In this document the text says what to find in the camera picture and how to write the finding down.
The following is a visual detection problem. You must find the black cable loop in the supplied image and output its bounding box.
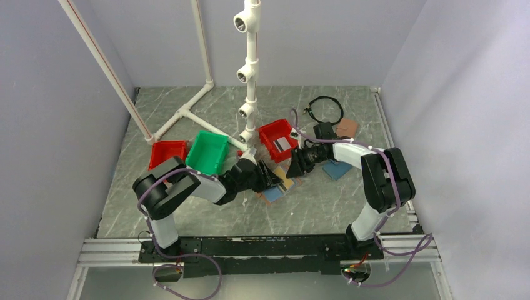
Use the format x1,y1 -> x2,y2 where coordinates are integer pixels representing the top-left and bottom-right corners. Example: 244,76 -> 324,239
302,95 -> 345,127

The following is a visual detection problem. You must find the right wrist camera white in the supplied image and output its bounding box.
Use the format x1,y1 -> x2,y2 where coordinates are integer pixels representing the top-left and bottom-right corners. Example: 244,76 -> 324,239
289,128 -> 301,141

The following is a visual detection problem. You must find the green bin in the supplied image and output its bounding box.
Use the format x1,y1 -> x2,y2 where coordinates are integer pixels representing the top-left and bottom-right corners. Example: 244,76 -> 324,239
186,131 -> 229,175

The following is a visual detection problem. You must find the orange credit card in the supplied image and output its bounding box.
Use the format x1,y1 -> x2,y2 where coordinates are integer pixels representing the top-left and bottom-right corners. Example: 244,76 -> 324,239
263,165 -> 303,204

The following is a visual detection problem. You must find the white pvc fitting post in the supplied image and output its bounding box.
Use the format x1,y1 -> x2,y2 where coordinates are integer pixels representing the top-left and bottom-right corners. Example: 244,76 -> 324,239
233,0 -> 261,151

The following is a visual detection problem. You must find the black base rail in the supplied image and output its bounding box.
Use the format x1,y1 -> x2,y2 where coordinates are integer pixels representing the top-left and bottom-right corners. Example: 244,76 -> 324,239
138,234 -> 384,278

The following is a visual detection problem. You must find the pink card holder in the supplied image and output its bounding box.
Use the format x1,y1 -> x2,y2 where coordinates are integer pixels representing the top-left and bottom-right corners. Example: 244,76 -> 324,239
336,117 -> 359,138

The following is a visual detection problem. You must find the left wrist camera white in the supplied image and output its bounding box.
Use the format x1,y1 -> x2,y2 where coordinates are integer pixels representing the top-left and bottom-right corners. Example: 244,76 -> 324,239
237,147 -> 258,165

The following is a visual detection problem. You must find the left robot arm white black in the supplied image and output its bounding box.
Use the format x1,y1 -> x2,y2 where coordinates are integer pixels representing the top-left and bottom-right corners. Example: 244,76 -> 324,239
132,156 -> 283,263

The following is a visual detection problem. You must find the aluminium frame rail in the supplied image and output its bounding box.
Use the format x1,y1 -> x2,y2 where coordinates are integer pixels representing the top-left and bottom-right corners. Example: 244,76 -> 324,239
66,234 -> 454,300

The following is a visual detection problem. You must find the red bin left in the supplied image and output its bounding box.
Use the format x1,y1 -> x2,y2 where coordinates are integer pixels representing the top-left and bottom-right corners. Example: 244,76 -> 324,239
148,140 -> 189,171

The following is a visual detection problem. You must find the red bin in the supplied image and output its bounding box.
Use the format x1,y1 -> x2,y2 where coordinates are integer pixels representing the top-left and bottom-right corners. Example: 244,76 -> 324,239
258,119 -> 298,163
148,140 -> 189,171

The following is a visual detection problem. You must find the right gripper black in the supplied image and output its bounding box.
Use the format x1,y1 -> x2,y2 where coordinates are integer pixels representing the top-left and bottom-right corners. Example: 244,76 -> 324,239
286,144 -> 328,179

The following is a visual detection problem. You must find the white pvc pipe frame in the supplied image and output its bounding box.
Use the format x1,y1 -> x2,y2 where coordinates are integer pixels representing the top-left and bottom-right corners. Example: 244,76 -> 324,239
59,1 -> 251,152

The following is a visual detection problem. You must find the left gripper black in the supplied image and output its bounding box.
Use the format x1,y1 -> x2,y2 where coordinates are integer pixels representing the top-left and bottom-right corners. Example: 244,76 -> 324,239
236,160 -> 283,194

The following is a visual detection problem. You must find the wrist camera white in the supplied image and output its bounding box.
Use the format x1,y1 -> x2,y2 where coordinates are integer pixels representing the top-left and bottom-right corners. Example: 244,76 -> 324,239
237,147 -> 258,165
289,128 -> 301,141

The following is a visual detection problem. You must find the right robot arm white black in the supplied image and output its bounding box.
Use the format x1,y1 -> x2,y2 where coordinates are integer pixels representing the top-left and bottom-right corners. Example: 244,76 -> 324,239
286,122 -> 416,259

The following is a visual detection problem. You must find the blue card holder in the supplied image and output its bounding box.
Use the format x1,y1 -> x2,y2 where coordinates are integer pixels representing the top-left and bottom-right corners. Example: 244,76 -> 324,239
322,159 -> 353,181

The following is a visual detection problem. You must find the red bin right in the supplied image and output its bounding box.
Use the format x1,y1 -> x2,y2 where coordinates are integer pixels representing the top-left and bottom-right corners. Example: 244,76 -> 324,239
258,119 -> 298,163

